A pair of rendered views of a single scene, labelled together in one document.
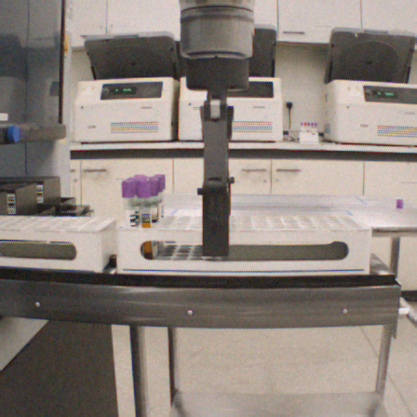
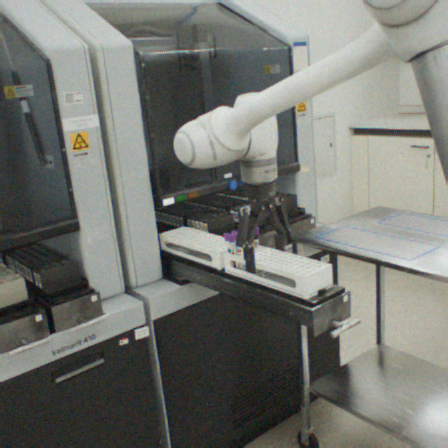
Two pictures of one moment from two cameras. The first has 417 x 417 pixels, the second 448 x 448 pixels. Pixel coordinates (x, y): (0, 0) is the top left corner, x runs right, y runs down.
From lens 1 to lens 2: 1.03 m
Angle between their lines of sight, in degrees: 48
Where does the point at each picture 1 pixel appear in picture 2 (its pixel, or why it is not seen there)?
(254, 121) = not seen: outside the picture
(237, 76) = (258, 194)
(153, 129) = not seen: outside the picture
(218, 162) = (240, 235)
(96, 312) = (215, 286)
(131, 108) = not seen: outside the picture
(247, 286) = (260, 288)
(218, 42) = (246, 178)
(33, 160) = (285, 181)
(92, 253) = (216, 261)
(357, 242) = (299, 281)
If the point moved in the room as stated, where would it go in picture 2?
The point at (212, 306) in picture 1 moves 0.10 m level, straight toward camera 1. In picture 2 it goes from (247, 294) to (218, 307)
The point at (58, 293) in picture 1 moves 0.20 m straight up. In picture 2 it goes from (204, 275) to (196, 206)
